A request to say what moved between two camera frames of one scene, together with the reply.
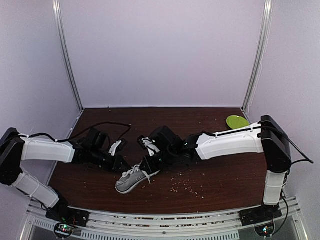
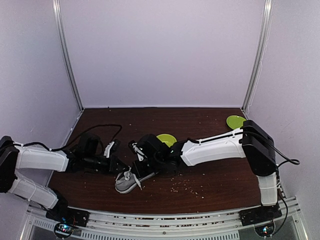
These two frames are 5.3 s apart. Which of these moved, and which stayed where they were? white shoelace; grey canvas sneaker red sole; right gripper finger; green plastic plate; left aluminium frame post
Moved: right gripper finger; white shoelace
Stayed: green plastic plate; grey canvas sneaker red sole; left aluminium frame post
